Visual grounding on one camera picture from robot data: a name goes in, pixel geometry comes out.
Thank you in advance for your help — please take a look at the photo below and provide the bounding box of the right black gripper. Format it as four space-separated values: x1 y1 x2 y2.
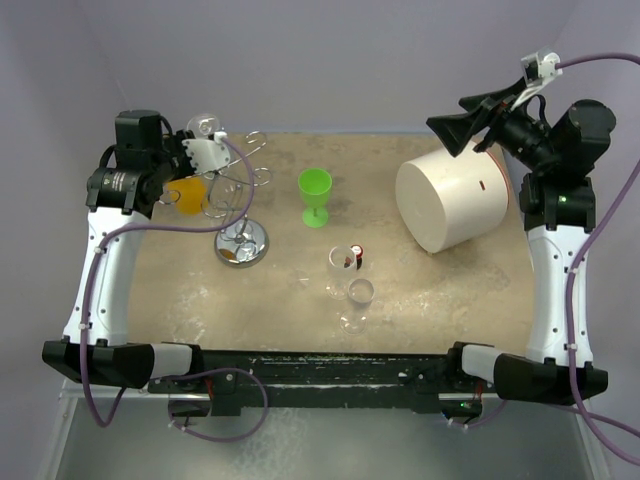
429 74 559 172

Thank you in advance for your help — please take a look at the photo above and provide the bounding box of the orange plastic wine glass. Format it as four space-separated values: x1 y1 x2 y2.
166 177 206 215

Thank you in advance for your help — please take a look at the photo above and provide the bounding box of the clear wine glass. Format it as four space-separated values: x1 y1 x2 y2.
186 113 222 138
339 278 375 335

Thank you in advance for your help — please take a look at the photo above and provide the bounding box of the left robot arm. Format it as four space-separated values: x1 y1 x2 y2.
42 110 206 392

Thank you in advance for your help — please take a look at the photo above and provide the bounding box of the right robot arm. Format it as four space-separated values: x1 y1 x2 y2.
426 80 616 406

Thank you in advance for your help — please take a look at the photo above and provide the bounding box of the green plastic wine glass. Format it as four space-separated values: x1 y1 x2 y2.
298 168 332 228

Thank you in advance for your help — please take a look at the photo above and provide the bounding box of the clear wine glass front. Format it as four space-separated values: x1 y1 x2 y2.
339 278 375 335

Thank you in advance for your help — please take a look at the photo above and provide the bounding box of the white cylindrical container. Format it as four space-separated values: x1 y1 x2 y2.
395 143 510 254

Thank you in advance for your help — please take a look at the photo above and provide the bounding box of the small red capped bottle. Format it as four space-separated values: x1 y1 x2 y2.
350 244 364 270

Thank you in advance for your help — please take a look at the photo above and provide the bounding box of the clear glass with red item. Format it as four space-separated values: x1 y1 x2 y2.
326 246 357 300

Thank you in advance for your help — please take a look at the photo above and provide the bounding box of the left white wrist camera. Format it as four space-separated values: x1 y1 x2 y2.
182 131 231 175

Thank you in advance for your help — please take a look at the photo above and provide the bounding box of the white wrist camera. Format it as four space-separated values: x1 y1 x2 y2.
513 48 563 108
182 131 231 175

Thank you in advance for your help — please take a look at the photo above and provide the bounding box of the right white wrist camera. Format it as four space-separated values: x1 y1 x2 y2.
513 48 563 108

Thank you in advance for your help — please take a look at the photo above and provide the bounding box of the silver wire glass rack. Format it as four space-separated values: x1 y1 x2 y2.
159 148 272 268

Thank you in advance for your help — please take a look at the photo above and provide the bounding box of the base left purple cable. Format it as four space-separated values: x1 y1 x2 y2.
167 367 270 443

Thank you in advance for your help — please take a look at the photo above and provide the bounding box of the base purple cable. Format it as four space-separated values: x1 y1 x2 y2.
167 367 270 443
447 397 507 431

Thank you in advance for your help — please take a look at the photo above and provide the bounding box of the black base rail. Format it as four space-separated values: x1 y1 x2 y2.
149 350 495 416

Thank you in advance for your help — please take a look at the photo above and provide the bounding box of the base right purple cable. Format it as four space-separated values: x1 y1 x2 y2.
447 397 507 431

